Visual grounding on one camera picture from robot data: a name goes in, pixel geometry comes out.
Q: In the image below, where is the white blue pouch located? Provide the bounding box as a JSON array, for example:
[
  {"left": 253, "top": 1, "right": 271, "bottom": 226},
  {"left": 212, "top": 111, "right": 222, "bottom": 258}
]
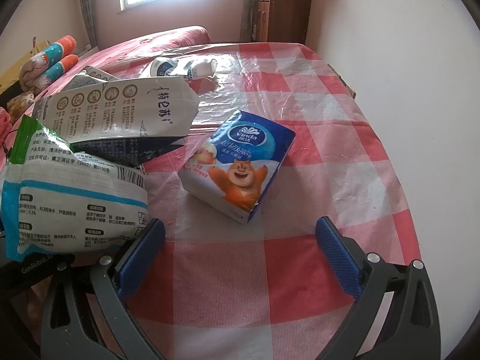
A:
[{"left": 144, "top": 57, "right": 218, "bottom": 83}]

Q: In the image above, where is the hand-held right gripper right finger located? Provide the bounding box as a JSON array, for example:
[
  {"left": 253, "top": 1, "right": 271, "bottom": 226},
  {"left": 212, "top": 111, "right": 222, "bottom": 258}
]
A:
[{"left": 313, "top": 215, "right": 442, "bottom": 360}]

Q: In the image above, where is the grey patterned curtain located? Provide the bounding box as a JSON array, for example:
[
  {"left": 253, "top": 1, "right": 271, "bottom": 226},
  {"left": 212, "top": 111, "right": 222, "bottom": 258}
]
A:
[{"left": 240, "top": 0, "right": 259, "bottom": 43}]

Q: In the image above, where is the bed with pink sheet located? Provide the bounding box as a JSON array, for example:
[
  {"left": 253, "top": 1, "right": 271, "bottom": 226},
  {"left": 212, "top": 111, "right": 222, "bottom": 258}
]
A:
[{"left": 0, "top": 25, "right": 211, "bottom": 128}]

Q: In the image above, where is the rolled cartoon print quilt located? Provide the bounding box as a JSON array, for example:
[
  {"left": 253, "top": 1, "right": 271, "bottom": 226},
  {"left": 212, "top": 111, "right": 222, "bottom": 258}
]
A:
[{"left": 19, "top": 34, "right": 80, "bottom": 92}]

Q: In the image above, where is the brown patterned pillow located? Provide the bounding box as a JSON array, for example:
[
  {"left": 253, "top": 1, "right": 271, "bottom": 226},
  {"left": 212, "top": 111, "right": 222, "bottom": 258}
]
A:
[{"left": 5, "top": 92, "right": 36, "bottom": 115}]

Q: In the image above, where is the white green wet wipes packet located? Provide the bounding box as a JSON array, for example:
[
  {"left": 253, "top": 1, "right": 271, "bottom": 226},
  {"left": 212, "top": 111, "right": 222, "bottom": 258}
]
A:
[{"left": 0, "top": 114, "right": 149, "bottom": 261}]

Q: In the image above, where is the red white checked plastic tablecloth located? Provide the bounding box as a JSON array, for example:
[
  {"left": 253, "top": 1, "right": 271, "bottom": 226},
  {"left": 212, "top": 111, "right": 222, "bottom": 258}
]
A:
[{"left": 32, "top": 42, "right": 421, "bottom": 360}]

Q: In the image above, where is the brown wooden cabinet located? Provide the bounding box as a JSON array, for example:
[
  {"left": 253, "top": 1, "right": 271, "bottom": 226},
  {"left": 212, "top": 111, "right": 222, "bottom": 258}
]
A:
[{"left": 252, "top": 0, "right": 315, "bottom": 46}]

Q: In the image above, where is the grey plaid curtain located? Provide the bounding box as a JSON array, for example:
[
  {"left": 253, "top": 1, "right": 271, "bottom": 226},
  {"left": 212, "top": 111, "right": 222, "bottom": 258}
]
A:
[{"left": 75, "top": 0, "right": 99, "bottom": 47}]

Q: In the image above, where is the black cable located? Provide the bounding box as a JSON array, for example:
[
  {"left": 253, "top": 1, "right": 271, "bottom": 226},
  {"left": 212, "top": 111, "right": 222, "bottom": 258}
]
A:
[{"left": 0, "top": 129, "right": 19, "bottom": 158}]

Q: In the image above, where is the blue cartoon tissue pack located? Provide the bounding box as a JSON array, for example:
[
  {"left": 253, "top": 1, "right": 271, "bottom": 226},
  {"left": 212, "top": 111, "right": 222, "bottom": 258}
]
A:
[{"left": 178, "top": 110, "right": 297, "bottom": 226}]

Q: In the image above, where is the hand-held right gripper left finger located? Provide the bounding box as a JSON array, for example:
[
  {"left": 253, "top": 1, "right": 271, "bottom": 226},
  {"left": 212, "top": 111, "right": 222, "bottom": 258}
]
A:
[{"left": 40, "top": 217, "right": 167, "bottom": 360}]

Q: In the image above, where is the yellow headboard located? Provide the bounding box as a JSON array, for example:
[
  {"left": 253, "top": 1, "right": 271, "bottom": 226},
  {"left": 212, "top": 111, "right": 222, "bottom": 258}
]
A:
[{"left": 0, "top": 39, "right": 49, "bottom": 91}]

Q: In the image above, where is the white milk carton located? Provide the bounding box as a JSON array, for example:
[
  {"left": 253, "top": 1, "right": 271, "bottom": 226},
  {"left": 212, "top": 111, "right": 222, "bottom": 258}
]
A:
[{"left": 32, "top": 65, "right": 199, "bottom": 167}]

